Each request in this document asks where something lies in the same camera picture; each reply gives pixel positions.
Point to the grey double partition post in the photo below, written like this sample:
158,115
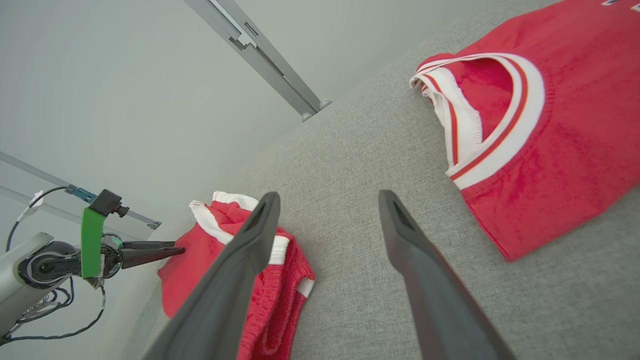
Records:
277,75

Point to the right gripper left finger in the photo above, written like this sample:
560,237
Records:
225,285

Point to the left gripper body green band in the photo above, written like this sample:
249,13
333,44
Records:
91,245

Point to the grey slim partition post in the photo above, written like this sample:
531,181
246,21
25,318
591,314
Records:
140,218
20,196

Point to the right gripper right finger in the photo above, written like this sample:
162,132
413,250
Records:
440,305

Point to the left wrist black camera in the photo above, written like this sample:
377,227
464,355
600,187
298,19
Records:
105,202

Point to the red shorts white trim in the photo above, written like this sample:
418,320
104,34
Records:
190,270

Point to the red white Bulls shirt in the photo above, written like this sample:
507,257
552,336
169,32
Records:
575,150

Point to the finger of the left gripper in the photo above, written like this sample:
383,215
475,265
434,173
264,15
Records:
145,245
145,256

